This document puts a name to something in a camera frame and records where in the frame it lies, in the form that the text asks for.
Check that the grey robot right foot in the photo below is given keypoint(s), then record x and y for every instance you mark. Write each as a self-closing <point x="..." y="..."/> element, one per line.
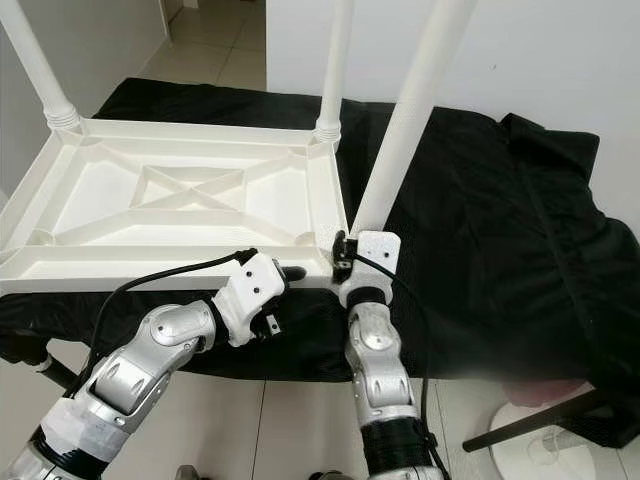
<point x="327" y="475"/>

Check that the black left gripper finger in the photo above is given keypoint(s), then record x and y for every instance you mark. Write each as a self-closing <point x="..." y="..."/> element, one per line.
<point x="301" y="309"/>
<point x="293" y="272"/>

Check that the grey robot left foot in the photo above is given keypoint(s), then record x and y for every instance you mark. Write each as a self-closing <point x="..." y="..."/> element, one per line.
<point x="187" y="473"/>

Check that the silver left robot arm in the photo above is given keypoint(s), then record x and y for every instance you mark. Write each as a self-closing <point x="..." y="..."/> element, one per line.
<point x="150" y="360"/>

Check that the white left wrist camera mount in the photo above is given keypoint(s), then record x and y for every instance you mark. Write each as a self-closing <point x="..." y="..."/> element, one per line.
<point x="248" y="290"/>

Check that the grey robot foot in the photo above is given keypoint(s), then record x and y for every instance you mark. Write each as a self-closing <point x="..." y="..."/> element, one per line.
<point x="187" y="473"/>
<point x="327" y="475"/>

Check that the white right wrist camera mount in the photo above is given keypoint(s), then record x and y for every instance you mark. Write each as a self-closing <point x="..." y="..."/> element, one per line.
<point x="378" y="252"/>

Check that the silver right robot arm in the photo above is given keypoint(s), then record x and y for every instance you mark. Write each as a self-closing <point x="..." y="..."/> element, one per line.
<point x="385" y="375"/>

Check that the white plastic table top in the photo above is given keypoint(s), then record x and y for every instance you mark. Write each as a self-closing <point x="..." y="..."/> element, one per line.
<point x="120" y="200"/>

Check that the black cloth table cover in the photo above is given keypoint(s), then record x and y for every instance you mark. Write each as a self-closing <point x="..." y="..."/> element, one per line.
<point x="560" y="250"/>

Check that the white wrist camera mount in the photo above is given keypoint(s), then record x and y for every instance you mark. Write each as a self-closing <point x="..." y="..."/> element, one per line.
<point x="378" y="252"/>
<point x="248" y="290"/>

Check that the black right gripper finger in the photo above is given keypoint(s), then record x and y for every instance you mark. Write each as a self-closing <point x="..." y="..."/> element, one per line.
<point x="341" y="256"/>

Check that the white plastic table leg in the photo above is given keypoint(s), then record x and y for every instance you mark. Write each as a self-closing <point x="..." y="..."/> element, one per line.
<point x="45" y="60"/>
<point x="337" y="65"/>
<point x="415" y="110"/>

